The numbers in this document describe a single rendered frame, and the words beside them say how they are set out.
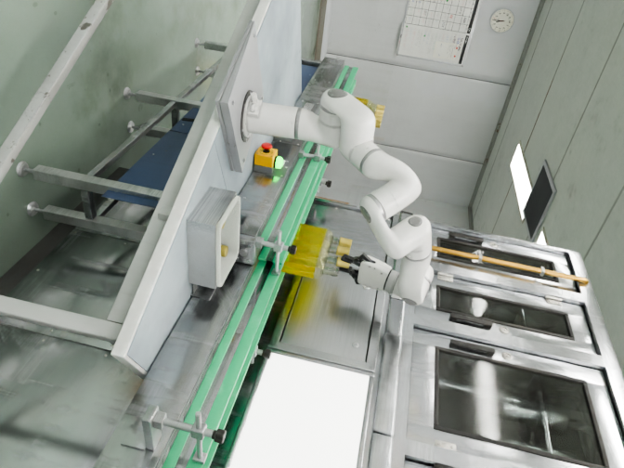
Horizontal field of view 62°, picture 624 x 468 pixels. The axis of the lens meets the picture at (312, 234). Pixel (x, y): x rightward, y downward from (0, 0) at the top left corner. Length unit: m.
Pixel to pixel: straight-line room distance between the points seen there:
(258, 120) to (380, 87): 6.13
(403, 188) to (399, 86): 6.25
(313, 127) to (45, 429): 1.09
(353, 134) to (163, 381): 0.80
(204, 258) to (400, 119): 6.55
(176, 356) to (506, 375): 1.05
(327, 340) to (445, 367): 0.40
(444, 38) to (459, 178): 2.10
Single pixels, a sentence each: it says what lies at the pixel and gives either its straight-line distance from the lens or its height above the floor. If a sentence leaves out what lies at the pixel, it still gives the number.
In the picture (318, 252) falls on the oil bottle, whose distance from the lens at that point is 1.76.
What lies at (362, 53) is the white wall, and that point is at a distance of 7.53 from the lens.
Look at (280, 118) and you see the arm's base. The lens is 1.56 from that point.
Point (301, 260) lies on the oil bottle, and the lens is 1.72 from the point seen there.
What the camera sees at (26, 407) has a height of 0.42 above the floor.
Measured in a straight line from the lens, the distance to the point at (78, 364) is 1.70.
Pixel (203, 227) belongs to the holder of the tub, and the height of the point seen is 0.80.
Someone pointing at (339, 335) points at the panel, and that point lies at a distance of 1.71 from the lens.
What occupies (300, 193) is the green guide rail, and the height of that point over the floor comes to 0.95.
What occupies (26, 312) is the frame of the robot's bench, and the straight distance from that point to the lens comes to 1.40.
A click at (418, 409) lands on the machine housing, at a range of 1.65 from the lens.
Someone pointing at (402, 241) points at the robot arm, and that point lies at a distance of 1.40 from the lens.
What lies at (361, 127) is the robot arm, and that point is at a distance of 1.43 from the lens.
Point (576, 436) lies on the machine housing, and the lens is 1.81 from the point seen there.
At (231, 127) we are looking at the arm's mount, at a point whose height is 0.78.
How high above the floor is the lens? 1.20
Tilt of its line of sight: 6 degrees down
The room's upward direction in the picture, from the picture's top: 102 degrees clockwise
